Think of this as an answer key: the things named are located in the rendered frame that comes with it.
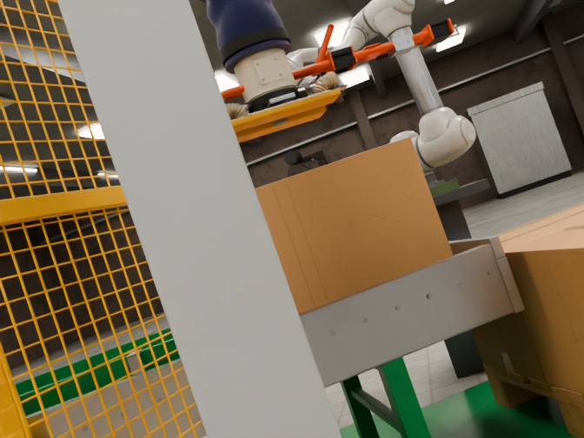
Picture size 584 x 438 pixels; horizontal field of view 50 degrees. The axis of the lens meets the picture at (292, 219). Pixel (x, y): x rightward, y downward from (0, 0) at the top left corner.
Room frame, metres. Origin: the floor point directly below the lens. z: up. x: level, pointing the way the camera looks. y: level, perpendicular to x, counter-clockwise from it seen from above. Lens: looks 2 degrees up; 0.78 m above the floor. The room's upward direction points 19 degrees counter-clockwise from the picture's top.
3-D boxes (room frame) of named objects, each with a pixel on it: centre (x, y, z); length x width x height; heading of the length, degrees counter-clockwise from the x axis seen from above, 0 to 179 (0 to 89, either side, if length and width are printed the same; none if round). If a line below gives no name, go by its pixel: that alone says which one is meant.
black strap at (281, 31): (1.95, -0.07, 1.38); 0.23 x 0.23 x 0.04
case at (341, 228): (1.96, -0.08, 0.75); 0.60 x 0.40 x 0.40; 99
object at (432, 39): (2.06, -0.66, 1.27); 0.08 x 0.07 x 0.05; 101
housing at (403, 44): (2.04, -0.52, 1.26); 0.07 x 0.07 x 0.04; 11
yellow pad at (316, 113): (2.04, -0.05, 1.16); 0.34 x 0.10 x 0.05; 101
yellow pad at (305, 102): (1.86, -0.09, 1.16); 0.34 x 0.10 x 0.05; 101
